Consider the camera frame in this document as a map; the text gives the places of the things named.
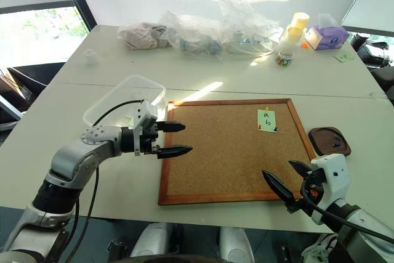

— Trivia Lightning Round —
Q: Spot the black office chair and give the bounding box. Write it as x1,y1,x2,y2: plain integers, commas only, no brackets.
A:
348,31,394,107

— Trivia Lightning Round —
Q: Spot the dark chair with metal frame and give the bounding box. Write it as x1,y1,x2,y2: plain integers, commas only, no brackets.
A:
0,62,66,132

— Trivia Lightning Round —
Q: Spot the dark wooden tray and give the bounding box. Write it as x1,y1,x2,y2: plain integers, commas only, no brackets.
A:
308,126,352,156

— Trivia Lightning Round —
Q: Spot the wood-framed cork board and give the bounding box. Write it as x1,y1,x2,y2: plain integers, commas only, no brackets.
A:
157,98,317,206

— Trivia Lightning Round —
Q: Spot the yellow cylinder cup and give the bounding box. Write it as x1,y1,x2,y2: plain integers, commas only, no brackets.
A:
290,12,310,33

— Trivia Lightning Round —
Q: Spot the small white cup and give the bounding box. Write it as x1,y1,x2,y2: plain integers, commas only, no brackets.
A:
82,48,99,68

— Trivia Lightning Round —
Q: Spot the white robot hip part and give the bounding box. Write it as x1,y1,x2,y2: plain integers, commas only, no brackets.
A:
300,233,340,263

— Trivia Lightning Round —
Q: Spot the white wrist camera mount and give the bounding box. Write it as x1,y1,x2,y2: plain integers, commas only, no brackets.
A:
128,100,159,157
310,153,352,212

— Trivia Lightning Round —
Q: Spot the green sticky note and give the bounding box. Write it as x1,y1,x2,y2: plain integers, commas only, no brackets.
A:
334,52,355,63

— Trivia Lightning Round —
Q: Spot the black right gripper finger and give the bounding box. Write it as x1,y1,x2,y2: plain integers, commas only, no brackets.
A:
261,169,297,208
287,160,315,180

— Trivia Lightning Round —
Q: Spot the plastic bag with grey items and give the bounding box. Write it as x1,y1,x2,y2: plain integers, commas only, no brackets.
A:
161,10,226,61

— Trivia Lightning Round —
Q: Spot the plastic bag with beige cloth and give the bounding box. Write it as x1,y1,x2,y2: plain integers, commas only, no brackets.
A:
116,21,174,51

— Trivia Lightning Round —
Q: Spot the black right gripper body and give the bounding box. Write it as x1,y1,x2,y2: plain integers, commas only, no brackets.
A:
286,166,327,214

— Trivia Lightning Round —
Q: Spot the green note with writing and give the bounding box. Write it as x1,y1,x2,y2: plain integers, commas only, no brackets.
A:
257,108,278,132

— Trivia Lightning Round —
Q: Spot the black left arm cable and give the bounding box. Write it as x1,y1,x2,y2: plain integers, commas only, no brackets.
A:
60,99,145,263

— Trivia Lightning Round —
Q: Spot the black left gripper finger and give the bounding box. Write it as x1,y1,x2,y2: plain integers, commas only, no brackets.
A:
163,120,187,133
155,144,194,160

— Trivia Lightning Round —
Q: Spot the white rounded robot leg cover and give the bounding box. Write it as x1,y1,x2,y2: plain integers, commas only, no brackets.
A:
131,222,174,259
219,225,257,263

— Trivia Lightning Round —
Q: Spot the purple tissue box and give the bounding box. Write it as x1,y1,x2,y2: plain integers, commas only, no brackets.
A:
304,13,350,51

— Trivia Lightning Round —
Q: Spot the plastic bag with white items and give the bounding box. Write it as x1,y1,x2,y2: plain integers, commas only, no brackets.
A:
218,0,281,58

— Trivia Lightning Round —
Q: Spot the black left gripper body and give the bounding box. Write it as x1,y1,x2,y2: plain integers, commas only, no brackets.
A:
139,121,166,156

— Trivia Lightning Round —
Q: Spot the clear plastic container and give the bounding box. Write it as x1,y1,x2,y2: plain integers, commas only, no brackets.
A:
82,74,167,129

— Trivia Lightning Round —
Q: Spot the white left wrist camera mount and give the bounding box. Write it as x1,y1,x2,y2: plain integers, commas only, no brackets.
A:
128,100,159,157

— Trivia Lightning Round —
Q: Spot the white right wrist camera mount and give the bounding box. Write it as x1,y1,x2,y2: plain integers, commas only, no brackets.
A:
310,153,352,212

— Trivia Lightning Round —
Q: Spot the clear jar with yellow lid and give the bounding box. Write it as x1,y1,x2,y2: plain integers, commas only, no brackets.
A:
275,26,304,68

